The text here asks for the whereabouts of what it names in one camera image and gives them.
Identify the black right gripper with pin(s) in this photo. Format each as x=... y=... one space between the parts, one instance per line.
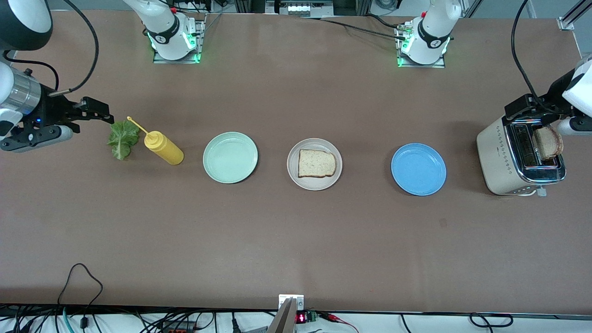
x=52 y=112

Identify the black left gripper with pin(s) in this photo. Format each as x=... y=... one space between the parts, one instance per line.
x=553 y=96

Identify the dark-crust toast bread slice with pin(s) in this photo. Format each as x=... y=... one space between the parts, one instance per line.
x=549 y=143

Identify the green lettuce leaf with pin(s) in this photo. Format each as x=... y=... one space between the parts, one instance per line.
x=122 y=138

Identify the yellow mustard squeeze bottle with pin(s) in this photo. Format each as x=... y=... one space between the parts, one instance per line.
x=164 y=148

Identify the pale-crust toast bread slice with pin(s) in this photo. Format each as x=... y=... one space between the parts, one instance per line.
x=317 y=163

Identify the blue plate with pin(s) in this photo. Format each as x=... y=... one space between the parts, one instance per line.
x=418 y=169

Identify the mint green plate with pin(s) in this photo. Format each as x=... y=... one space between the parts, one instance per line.
x=230 y=157

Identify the beige plate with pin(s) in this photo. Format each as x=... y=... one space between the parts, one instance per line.
x=314 y=185

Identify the beige chrome toaster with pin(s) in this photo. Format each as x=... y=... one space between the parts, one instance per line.
x=497 y=159

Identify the dark equipment rack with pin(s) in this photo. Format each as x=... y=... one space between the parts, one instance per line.
x=347 y=5

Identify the red LED display board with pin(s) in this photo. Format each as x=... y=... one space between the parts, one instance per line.
x=301 y=318

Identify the aluminium frame profile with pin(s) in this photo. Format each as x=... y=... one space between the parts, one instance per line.
x=571 y=16

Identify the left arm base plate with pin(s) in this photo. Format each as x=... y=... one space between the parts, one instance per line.
x=423 y=65

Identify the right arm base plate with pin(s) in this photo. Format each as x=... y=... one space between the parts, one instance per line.
x=201 y=39

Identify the grey camera mount bar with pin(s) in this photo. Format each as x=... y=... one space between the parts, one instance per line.
x=283 y=321

